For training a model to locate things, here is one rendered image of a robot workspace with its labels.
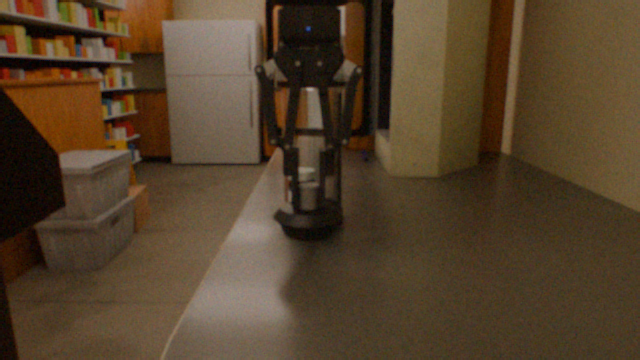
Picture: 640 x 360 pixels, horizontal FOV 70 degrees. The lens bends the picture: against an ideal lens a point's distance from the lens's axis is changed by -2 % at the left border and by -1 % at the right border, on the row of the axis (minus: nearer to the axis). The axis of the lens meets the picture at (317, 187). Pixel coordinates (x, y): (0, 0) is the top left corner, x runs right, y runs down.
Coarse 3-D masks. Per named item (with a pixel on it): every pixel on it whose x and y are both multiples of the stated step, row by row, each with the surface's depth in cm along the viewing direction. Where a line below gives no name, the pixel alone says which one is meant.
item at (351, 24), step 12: (276, 12) 131; (348, 12) 129; (360, 12) 129; (276, 24) 132; (348, 24) 130; (360, 24) 129; (372, 24) 129; (276, 36) 133; (348, 36) 130; (360, 36) 130; (276, 48) 134; (348, 48) 131; (360, 48) 131; (348, 60) 132; (360, 60) 132; (360, 84) 133; (276, 96) 137; (360, 96) 134; (276, 108) 138; (360, 108) 135; (360, 120) 136
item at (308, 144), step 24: (288, 96) 68; (312, 96) 67; (336, 96) 68; (312, 120) 67; (336, 120) 69; (312, 144) 68; (312, 168) 69; (336, 168) 71; (288, 192) 72; (336, 192) 72
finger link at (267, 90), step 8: (256, 72) 55; (264, 72) 55; (264, 80) 55; (264, 88) 55; (272, 88) 57; (264, 96) 56; (272, 96) 56; (264, 104) 56; (272, 104) 56; (264, 112) 56; (272, 112) 56; (272, 120) 56; (272, 128) 56; (272, 136) 57; (272, 144) 57
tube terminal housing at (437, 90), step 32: (384, 0) 125; (416, 0) 98; (448, 0) 99; (480, 0) 108; (416, 32) 100; (448, 32) 101; (480, 32) 110; (416, 64) 102; (448, 64) 103; (480, 64) 113; (416, 96) 103; (448, 96) 105; (480, 96) 116; (416, 128) 105; (448, 128) 107; (384, 160) 117; (416, 160) 107; (448, 160) 110
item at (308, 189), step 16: (304, 192) 58; (288, 208) 59; (304, 208) 59; (320, 208) 59; (336, 208) 60; (288, 224) 57; (304, 224) 56; (320, 224) 56; (336, 224) 59; (304, 240) 58
